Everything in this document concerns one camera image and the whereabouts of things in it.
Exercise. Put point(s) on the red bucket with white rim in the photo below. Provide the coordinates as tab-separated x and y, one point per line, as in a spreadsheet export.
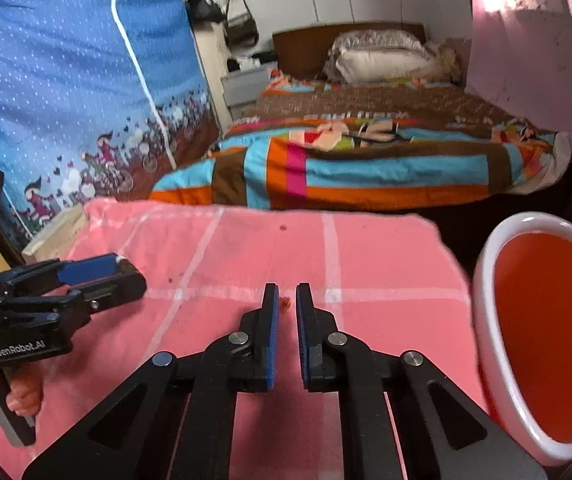
551	335

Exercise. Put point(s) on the blue printed wardrobe cover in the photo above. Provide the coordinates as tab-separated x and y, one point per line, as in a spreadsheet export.
65	85

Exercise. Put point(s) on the white nightstand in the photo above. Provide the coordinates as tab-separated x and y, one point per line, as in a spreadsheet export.
243	92

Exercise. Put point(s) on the folded cream quilt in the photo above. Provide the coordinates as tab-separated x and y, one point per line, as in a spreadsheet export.
386	57

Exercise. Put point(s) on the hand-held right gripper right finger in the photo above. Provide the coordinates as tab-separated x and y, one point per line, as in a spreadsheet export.
303	340

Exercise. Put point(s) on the dark clothes pile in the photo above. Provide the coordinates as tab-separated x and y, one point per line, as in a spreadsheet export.
246	62

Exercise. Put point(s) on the brown wooden headboard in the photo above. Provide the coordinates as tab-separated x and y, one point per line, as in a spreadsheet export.
301	52

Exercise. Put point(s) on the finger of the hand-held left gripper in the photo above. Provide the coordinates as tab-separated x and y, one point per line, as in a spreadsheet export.
115	297
88	267

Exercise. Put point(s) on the black handbag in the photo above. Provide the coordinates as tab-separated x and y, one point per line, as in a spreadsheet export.
204	5

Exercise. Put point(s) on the pink checked bed sheet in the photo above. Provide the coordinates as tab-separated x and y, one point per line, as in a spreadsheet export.
215	260

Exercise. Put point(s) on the pink curtain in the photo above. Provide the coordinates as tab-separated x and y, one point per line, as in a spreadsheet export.
531	60

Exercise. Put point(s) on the floral pillow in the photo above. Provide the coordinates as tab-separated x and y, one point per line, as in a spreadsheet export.
452	62

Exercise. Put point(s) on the olive shoulder bag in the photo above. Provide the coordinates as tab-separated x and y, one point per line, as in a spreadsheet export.
241	22

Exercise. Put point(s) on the colourful striped blanket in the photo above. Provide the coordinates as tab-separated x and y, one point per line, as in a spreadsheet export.
366	160

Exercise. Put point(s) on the cream cabinet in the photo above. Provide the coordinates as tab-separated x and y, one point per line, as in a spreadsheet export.
210	70

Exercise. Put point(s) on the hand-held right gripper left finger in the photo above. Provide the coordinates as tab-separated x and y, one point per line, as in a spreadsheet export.
272	340

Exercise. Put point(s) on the person's left hand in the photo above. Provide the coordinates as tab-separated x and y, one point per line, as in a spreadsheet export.
23	397

